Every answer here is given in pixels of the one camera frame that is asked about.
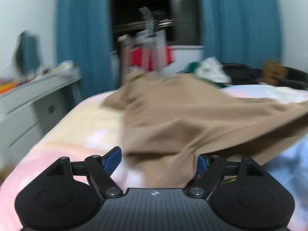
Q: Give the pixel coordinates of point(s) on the tan printed t-shirt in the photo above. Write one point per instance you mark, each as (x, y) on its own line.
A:
(169, 123)

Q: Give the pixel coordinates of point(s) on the black framed mirror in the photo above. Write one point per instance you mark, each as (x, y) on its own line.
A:
(27, 56)

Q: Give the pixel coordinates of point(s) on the grey desk with drawers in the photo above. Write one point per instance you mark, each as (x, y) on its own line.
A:
(30, 111)

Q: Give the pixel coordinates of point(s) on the left blue curtain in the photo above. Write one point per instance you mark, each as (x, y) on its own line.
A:
(83, 34)

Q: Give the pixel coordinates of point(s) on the blue curtain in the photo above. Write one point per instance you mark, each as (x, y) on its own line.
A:
(83, 34)
(241, 31)

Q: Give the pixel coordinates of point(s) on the red hanging garment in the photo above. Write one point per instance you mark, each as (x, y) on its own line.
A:
(137, 54)

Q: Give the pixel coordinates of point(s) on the garment steamer stand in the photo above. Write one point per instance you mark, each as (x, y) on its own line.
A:
(151, 38)

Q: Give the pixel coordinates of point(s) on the right blue curtain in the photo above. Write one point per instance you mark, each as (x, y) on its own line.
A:
(241, 31)

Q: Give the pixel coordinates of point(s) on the black clothes on pile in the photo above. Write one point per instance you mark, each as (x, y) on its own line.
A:
(241, 74)

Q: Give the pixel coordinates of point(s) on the white sweatshirt on pile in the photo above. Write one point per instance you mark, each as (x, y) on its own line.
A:
(212, 70)

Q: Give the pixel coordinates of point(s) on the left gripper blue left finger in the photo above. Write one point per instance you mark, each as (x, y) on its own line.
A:
(100, 169)

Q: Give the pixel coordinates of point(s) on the brown paper shopping bag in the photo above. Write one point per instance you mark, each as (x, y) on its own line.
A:
(273, 72)

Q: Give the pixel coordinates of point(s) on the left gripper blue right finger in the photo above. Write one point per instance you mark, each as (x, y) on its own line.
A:
(209, 172)

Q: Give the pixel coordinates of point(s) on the black sofa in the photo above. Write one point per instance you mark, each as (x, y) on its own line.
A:
(295, 79)

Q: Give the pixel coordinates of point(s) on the green garment on pile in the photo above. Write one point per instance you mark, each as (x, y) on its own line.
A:
(190, 69)

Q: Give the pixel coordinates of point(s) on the pastel tie-dye duvet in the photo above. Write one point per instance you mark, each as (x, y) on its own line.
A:
(92, 129)

